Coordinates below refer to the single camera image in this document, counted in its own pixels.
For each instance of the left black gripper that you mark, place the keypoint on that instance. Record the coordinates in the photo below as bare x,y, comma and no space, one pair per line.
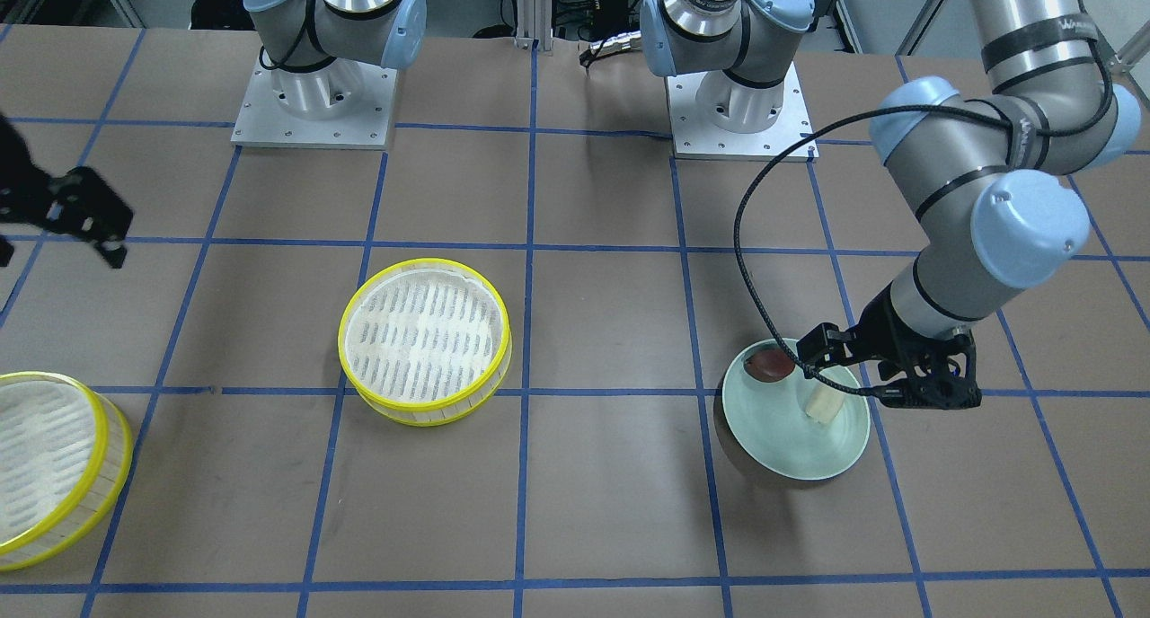
880,327

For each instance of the brown red bun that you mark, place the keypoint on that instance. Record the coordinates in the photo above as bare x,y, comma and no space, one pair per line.
769,365

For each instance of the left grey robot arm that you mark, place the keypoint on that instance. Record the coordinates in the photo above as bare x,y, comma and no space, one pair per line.
981,176

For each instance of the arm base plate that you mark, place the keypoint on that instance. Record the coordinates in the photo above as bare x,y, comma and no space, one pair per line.
713,118
348,105

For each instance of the pale yellow bun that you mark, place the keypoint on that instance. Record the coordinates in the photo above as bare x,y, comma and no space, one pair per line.
823,403

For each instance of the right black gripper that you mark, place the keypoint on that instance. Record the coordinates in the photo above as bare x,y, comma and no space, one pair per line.
65,207

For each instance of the pale green plate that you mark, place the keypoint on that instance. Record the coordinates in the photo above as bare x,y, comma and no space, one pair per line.
769,424

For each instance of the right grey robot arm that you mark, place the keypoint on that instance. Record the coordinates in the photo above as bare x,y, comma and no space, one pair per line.
301,36

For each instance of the aluminium frame post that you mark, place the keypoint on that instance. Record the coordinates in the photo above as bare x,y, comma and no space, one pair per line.
534,25

